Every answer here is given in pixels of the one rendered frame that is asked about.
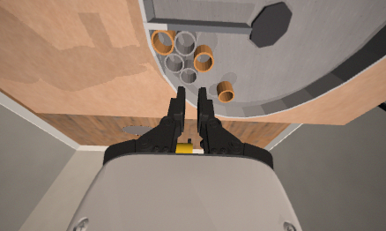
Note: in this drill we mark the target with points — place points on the grey metal bushing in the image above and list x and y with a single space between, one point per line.
174 67
185 51
189 79

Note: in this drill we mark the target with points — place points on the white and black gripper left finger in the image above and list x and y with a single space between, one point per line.
160 139

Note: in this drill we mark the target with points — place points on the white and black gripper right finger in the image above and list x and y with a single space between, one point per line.
217 140

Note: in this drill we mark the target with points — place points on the bronze bushing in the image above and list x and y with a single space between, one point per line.
158 46
225 91
206 66

